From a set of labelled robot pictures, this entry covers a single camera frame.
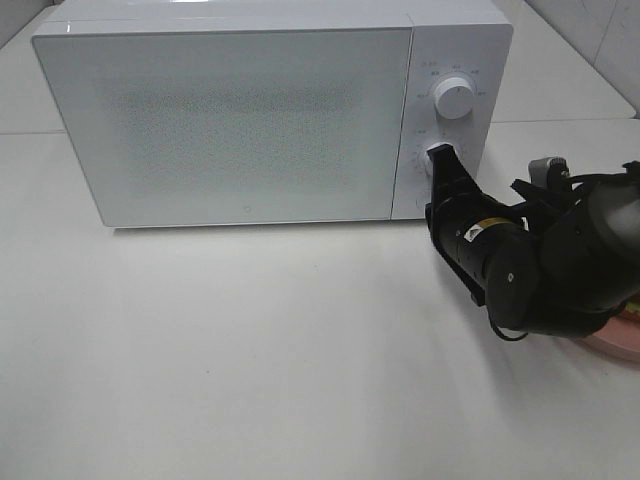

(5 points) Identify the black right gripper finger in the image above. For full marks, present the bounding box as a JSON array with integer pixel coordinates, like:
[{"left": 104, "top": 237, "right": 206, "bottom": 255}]
[{"left": 427, "top": 145, "right": 483, "bottom": 205}]

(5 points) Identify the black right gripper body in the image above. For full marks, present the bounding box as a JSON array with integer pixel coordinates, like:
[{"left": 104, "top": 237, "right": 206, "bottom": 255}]
[{"left": 426, "top": 192, "right": 540, "bottom": 306}]

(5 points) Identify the white timer knob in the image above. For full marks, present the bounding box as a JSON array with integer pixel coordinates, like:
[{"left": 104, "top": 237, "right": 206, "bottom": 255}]
[{"left": 420, "top": 142, "right": 445, "bottom": 179}]

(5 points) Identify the round white door button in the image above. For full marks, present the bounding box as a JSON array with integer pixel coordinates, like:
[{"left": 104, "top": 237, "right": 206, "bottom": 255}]
[{"left": 416, "top": 189, "right": 431, "bottom": 213}]

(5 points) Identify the pink round plate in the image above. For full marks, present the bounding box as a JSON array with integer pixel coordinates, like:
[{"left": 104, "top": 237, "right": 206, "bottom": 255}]
[{"left": 582, "top": 317, "right": 639, "bottom": 363}]

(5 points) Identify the white microwave door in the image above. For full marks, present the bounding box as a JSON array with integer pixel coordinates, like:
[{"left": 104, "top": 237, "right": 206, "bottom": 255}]
[{"left": 33, "top": 29, "right": 411, "bottom": 227}]

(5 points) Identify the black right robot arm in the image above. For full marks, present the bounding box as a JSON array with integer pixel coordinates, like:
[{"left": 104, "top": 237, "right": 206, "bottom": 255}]
[{"left": 425, "top": 144, "right": 639, "bottom": 341}]

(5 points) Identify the upper white power knob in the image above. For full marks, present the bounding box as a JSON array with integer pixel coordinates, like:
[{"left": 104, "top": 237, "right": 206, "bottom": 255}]
[{"left": 433, "top": 75, "right": 475, "bottom": 120}]

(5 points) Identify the white microwave oven body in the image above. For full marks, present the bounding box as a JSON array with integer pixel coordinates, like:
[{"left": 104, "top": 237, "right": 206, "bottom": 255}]
[{"left": 31, "top": 1, "right": 513, "bottom": 223}]

